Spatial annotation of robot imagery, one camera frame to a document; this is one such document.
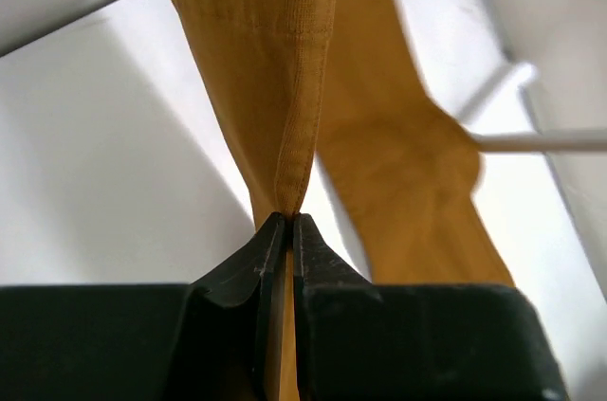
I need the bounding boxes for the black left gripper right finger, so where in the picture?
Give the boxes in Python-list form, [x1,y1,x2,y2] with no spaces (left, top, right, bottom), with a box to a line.
[293,214,564,400]

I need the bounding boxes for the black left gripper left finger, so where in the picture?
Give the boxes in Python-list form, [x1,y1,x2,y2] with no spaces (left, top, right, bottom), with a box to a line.
[165,213,285,400]

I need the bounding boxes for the brown trousers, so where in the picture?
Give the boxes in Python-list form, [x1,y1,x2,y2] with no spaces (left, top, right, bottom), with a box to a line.
[156,0,518,401]

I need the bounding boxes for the white garment rack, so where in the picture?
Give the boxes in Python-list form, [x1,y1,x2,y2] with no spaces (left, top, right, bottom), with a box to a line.
[0,0,607,212]

